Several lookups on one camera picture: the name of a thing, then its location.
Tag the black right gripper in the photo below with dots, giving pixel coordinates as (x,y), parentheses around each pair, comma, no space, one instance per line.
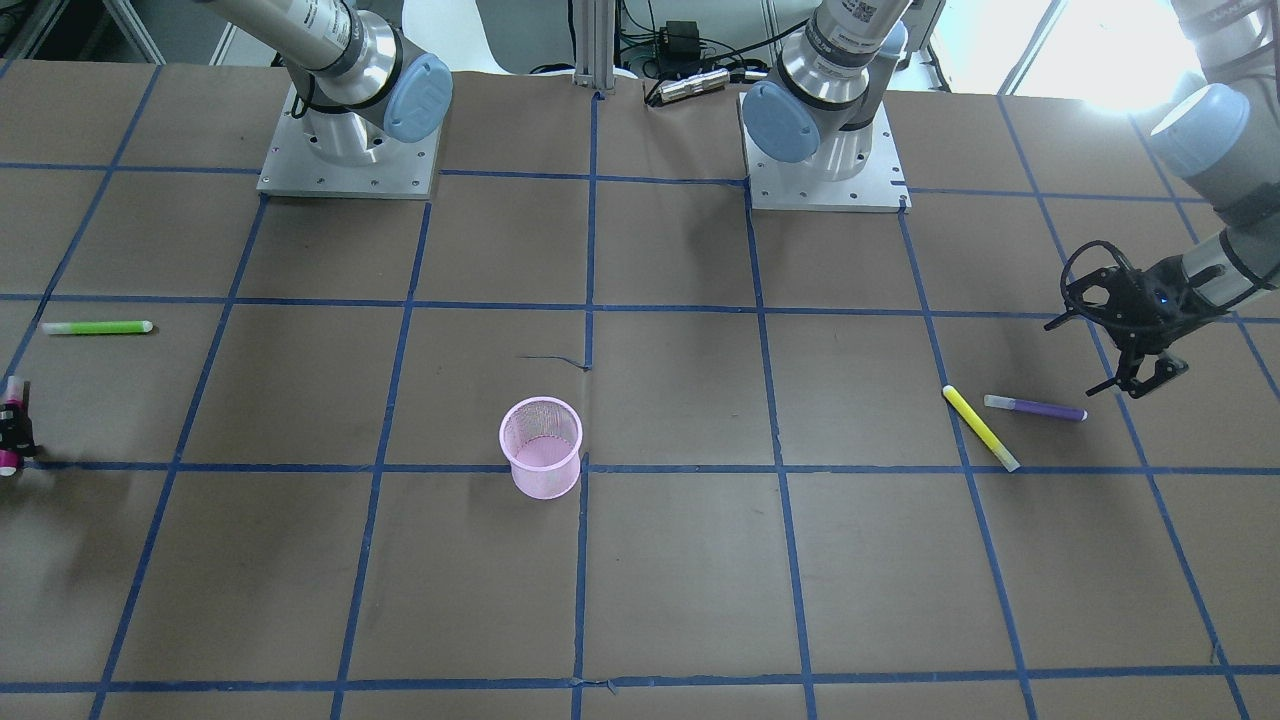
(14,428)

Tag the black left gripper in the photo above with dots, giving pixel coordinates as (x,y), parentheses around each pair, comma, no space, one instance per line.
(1166,327)

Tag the pink pen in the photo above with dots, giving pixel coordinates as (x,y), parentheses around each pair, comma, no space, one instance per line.
(14,390)

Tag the purple pen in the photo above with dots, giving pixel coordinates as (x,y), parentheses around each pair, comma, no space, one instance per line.
(1020,405)

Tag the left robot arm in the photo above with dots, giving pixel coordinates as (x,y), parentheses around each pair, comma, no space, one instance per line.
(829,77)

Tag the pink mesh cup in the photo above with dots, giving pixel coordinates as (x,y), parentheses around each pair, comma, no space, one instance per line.
(541,438)

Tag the green pen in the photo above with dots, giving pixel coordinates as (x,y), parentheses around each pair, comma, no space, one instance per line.
(97,328)

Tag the yellow pen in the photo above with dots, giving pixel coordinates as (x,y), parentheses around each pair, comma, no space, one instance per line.
(980,428)

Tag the silver metal cylinder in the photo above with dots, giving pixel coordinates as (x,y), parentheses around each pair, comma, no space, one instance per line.
(679,90)

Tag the black power adapter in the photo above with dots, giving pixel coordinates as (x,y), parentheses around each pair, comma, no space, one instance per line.
(679,40)

